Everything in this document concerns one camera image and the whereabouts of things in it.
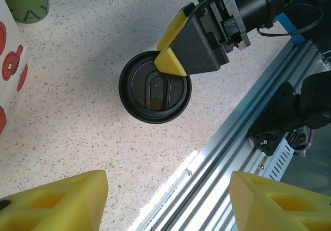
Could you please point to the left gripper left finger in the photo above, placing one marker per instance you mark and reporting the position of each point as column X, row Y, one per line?
column 51, row 210

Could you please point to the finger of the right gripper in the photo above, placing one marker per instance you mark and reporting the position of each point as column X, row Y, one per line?
column 196, row 50
column 175, row 24

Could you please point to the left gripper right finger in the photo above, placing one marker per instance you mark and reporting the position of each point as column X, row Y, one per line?
column 258, row 205

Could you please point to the black coffee cup lid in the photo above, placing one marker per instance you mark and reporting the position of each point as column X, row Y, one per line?
column 139, row 91

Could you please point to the white red printed paper bag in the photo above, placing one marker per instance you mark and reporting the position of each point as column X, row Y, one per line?
column 10, row 60

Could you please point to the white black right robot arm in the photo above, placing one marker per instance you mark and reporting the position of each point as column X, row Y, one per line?
column 310, row 107

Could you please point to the blue table edge trim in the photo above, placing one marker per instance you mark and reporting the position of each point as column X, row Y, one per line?
column 294, row 32

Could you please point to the green paper cup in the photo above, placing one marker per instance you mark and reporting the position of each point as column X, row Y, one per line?
column 28, row 6

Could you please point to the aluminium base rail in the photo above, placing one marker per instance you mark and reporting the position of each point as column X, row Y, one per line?
column 207, row 176

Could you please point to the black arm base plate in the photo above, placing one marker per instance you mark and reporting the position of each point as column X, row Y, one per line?
column 266, row 143

